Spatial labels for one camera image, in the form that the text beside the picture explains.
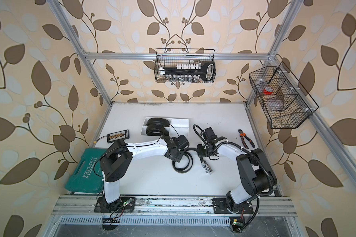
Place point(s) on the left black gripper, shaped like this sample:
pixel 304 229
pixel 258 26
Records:
pixel 178 159

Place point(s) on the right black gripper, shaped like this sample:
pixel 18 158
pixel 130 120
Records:
pixel 200 151

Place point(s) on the white divided storage tray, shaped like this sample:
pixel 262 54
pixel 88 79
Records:
pixel 177 126

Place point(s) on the black belt front loop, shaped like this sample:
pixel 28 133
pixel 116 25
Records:
pixel 156 130

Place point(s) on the black belt long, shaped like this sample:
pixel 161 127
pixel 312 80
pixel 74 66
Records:
pixel 158 122

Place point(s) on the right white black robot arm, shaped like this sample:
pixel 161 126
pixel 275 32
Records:
pixel 256 174

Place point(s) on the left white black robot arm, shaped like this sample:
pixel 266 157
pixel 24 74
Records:
pixel 116 160

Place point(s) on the orange black pliers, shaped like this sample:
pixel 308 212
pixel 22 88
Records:
pixel 245 138

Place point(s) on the black bit holder box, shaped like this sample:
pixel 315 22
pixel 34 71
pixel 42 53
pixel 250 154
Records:
pixel 120 135

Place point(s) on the red item in basket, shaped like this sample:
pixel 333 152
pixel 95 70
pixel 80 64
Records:
pixel 268 91

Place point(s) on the green plastic tool case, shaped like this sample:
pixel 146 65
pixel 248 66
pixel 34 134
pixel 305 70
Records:
pixel 87 177

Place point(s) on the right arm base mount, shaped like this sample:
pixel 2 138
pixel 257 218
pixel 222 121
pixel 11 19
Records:
pixel 226 206

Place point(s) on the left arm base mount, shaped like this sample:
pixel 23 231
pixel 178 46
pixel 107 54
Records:
pixel 126 204

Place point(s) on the black socket set rail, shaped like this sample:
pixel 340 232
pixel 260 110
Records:
pixel 200 71

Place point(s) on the back wire basket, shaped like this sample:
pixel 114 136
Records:
pixel 173 56

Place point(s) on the wire basket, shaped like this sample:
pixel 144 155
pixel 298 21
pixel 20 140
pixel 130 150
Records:
pixel 173 56
pixel 290 104

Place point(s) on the right wire basket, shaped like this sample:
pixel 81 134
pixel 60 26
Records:
pixel 290 104

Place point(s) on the aluminium front rail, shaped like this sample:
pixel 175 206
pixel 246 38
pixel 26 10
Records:
pixel 174 206

